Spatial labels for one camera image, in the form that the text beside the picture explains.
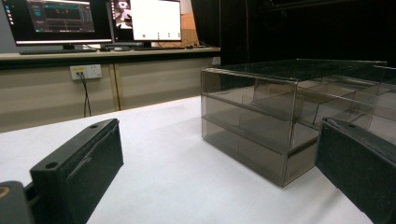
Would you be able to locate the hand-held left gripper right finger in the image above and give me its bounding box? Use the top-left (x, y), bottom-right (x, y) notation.
top-left (315, 117), bottom-right (396, 224)

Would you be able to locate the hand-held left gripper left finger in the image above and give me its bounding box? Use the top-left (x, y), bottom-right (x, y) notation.
top-left (29, 118), bottom-right (124, 224)

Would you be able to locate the smoky clear acrylic drawer box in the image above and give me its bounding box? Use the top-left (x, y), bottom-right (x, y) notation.
top-left (200, 58), bottom-right (396, 189)

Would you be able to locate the long beige desk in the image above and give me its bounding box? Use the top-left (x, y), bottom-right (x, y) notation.
top-left (0, 46), bottom-right (222, 134)

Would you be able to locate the black keyboard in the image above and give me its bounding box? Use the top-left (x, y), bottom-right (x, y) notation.
top-left (19, 47), bottom-right (98, 56)

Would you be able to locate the black curtain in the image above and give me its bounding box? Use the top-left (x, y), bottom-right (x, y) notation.
top-left (190, 0), bottom-right (396, 68)

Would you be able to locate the computer monitor with dark screen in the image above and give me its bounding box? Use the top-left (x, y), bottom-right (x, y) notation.
top-left (1, 0), bottom-right (114, 54)

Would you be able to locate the computer monitor with white window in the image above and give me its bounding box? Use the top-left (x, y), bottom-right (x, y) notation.
top-left (106, 0), bottom-right (183, 49)

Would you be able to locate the black power cable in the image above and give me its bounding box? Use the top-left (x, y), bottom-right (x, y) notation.
top-left (79, 72), bottom-right (92, 119)

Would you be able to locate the white wall power socket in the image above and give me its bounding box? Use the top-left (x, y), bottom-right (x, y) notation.
top-left (69, 63), bottom-right (103, 81)

